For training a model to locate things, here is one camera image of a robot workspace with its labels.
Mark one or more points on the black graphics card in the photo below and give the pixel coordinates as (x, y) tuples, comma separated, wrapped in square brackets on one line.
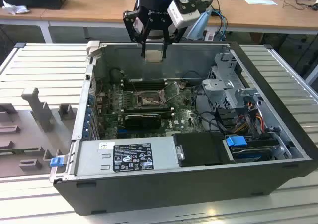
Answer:
[(142, 121)]

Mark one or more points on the grey power supply unit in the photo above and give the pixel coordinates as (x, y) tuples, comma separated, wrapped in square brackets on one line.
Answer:
[(89, 157)]

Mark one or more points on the grey parts rack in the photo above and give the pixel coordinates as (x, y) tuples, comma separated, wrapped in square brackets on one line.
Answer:
[(44, 117)]

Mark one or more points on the grey metal drive cage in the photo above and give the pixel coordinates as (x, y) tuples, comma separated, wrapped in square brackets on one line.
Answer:
[(223, 90)]

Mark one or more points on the round coin battery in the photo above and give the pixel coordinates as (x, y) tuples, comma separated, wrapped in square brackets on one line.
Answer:
[(182, 85)]

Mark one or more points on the black open pc case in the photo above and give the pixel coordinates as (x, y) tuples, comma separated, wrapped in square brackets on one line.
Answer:
[(174, 189)]

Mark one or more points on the blue power supply latch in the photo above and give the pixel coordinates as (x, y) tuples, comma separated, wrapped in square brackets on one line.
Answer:
[(56, 162)]

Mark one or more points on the green ram stick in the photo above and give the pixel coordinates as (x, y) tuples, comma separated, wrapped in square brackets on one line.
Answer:
[(20, 151)]

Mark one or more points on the black ram slot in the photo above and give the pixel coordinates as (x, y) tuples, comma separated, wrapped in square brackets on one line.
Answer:
[(154, 112), (149, 107), (144, 86), (144, 81)]

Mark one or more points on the hard disk in blue carrier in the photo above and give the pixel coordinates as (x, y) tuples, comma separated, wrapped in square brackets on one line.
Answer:
[(236, 140)]

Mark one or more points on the crumpled white paper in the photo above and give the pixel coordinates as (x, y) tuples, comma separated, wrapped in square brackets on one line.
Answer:
[(15, 9)]

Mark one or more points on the pale blue teach pendant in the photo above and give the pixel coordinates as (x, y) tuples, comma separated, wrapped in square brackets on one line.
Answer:
[(198, 26)]

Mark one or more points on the black plastic shroud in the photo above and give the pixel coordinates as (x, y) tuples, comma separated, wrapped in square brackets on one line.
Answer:
[(198, 149)]

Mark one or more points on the pale green paper sheet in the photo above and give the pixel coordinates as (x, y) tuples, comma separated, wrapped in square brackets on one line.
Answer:
[(261, 2)]

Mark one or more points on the long wooden desk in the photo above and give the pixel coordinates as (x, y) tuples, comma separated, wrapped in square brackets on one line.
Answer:
[(99, 8)]

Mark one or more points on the green motherboard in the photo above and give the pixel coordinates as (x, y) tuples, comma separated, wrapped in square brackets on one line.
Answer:
[(183, 114)]

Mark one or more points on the wooden desk with white frame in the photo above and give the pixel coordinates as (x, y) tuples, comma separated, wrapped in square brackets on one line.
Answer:
[(24, 14)]

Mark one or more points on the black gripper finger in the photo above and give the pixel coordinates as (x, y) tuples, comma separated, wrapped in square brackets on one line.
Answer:
[(131, 27), (165, 42)]

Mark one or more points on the silver square cpu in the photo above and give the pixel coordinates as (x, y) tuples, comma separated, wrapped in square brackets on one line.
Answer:
[(154, 55)]

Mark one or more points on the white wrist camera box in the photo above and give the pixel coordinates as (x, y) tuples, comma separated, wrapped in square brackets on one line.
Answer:
[(182, 15)]

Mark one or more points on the cpu socket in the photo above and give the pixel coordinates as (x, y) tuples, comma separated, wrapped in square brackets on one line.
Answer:
[(147, 99)]

